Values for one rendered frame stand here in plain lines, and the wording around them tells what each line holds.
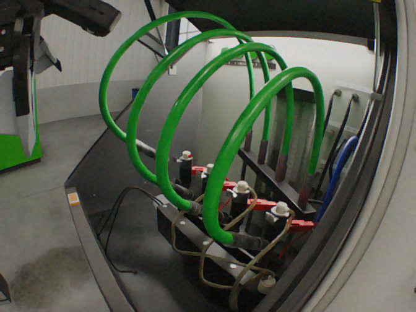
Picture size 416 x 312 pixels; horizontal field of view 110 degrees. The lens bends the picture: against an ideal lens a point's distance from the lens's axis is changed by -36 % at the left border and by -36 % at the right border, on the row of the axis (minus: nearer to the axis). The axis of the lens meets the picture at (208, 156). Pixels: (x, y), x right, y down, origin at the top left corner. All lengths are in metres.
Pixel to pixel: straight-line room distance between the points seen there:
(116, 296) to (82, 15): 0.41
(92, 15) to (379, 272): 0.43
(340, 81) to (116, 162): 0.70
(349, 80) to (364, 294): 0.44
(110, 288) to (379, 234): 0.42
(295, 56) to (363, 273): 0.52
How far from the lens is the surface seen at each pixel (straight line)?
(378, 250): 0.31
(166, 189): 0.26
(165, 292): 0.56
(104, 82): 0.37
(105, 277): 0.45
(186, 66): 0.81
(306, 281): 0.26
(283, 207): 0.33
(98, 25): 0.23
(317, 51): 0.60
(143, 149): 0.41
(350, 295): 0.34
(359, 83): 0.55
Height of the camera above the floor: 1.30
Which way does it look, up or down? 21 degrees down
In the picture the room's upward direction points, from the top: 5 degrees clockwise
